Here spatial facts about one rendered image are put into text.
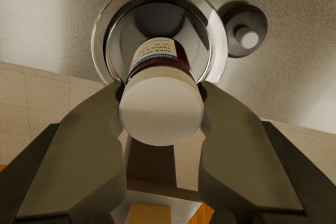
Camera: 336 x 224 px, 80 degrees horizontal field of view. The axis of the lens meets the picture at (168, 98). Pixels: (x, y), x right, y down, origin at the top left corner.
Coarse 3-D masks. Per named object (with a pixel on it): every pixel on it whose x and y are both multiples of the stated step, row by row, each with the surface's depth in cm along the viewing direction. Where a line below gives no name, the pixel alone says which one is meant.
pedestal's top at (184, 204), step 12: (132, 180) 65; (132, 192) 62; (144, 192) 63; (156, 192) 64; (168, 192) 66; (180, 192) 67; (192, 192) 69; (120, 204) 66; (156, 204) 66; (168, 204) 67; (180, 204) 67; (192, 204) 67; (120, 216) 70; (180, 216) 71
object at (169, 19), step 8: (136, 8) 34; (144, 8) 34; (152, 8) 34; (160, 8) 34; (168, 8) 34; (176, 8) 34; (136, 16) 34; (144, 16) 34; (152, 16) 34; (160, 16) 34; (168, 16) 34; (176, 16) 34; (144, 24) 35; (152, 24) 35; (160, 24) 35; (168, 24) 35; (176, 24) 35; (152, 32) 36; (160, 32) 36; (168, 32) 36
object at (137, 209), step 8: (136, 208) 64; (144, 208) 64; (152, 208) 65; (160, 208) 66; (168, 208) 67; (128, 216) 65; (136, 216) 62; (144, 216) 62; (152, 216) 63; (160, 216) 64; (168, 216) 65
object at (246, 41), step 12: (228, 12) 33; (240, 12) 32; (252, 12) 32; (228, 24) 33; (240, 24) 33; (252, 24) 33; (264, 24) 33; (228, 36) 34; (240, 36) 32; (252, 36) 31; (264, 36) 35; (228, 48) 35; (240, 48) 35; (252, 48) 35
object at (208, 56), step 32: (128, 0) 14; (160, 0) 14; (192, 0) 14; (96, 32) 15; (128, 32) 26; (192, 32) 25; (224, 32) 15; (96, 64) 16; (128, 64) 21; (192, 64) 21; (224, 64) 16
